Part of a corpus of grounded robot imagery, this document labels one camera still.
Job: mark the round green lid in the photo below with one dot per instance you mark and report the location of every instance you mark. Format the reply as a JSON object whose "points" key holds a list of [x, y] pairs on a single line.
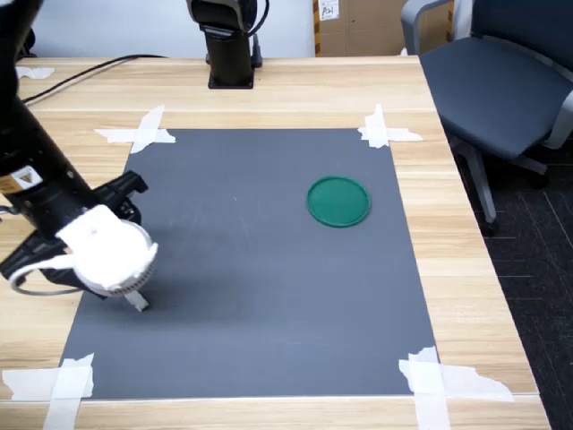
{"points": [[339, 201]]}

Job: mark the brown cardboard box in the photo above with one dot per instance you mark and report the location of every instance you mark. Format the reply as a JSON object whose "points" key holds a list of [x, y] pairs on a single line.
{"points": [[362, 27]]}

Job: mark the white tape strip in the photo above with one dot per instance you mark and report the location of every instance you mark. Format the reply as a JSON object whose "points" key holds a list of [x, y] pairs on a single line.
{"points": [[150, 121], [112, 135], [405, 135], [27, 383], [33, 72], [376, 118], [432, 412], [67, 410], [474, 385]]}

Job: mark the small white plastic terminal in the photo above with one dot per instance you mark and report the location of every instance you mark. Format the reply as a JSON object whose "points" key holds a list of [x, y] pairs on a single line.
{"points": [[138, 302]]}

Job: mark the dark grey mat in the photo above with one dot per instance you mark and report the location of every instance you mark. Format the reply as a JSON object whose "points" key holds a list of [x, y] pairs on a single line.
{"points": [[246, 291]]}

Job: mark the white paper label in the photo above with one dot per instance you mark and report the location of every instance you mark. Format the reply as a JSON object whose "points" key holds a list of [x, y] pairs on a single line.
{"points": [[328, 10]]}

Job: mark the blue-grey office chair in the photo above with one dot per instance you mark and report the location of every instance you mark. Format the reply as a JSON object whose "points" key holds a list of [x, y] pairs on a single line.
{"points": [[492, 89]]}

